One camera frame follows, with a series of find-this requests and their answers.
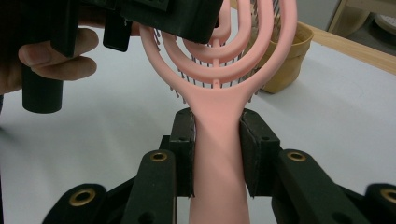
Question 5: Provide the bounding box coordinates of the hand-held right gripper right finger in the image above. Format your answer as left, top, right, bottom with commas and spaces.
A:
238, 108, 372, 224

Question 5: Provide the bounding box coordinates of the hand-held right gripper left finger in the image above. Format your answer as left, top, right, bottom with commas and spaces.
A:
120, 106, 196, 224

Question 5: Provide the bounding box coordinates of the pink hairbrush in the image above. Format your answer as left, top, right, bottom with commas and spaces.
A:
138, 0, 299, 224

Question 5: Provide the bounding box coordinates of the tan cup with animal figure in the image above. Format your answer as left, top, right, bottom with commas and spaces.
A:
248, 8, 315, 94

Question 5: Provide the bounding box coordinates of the light wooden table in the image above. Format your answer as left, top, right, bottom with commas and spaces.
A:
306, 23, 396, 77

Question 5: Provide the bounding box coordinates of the wooden desk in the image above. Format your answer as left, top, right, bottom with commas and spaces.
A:
326, 0, 396, 35

